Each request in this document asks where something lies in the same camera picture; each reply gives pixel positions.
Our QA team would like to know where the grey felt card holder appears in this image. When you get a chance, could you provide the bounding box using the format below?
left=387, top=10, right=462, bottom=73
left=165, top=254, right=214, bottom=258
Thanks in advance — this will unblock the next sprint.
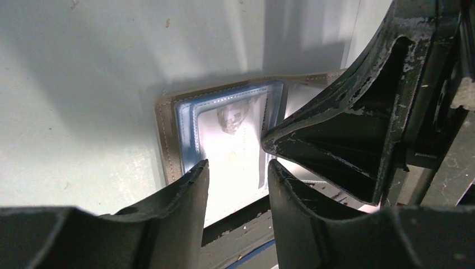
left=153, top=68, right=348, bottom=229

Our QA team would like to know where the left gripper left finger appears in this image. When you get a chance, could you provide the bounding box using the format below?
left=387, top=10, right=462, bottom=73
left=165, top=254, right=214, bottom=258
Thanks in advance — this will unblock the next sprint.
left=1, top=160, right=209, bottom=268

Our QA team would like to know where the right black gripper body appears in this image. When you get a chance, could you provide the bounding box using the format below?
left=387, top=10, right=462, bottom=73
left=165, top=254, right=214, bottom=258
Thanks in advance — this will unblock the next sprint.
left=385, top=1, right=474, bottom=206

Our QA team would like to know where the credit card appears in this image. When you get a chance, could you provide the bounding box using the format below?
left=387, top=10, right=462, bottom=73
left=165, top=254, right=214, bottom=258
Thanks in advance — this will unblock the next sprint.
left=198, top=95, right=268, bottom=226

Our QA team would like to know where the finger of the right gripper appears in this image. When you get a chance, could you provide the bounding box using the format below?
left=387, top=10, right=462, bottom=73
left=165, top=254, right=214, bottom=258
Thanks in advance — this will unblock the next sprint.
left=261, top=1, right=437, bottom=205

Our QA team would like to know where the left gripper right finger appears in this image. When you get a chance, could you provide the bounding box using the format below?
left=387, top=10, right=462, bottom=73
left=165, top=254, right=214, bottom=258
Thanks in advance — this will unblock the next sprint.
left=268, top=160, right=474, bottom=268

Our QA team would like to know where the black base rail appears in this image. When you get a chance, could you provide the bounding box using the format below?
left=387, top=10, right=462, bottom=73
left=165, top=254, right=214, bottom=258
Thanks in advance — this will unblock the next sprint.
left=200, top=111, right=475, bottom=269

